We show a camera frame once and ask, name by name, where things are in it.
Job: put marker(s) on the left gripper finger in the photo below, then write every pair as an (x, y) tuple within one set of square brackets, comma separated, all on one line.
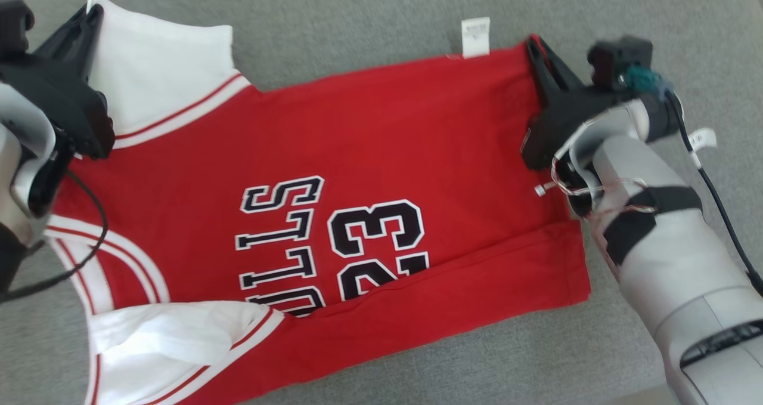
[(90, 53), (68, 41)]

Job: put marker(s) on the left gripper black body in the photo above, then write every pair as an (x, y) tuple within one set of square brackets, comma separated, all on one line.
[(65, 101)]

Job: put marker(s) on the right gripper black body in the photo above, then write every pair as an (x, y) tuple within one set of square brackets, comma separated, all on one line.
[(566, 124)]

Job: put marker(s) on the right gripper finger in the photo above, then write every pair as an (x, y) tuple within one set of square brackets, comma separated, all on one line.
[(563, 80), (538, 71)]

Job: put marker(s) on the red white basketball jersey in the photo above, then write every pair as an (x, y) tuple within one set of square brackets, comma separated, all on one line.
[(387, 130)]

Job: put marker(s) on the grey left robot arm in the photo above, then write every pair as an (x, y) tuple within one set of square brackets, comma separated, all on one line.
[(11, 226)]

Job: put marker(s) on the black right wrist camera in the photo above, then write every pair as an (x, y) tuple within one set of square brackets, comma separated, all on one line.
[(617, 59)]

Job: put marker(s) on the teal right camera connector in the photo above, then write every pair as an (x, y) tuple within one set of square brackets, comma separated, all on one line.
[(644, 80)]

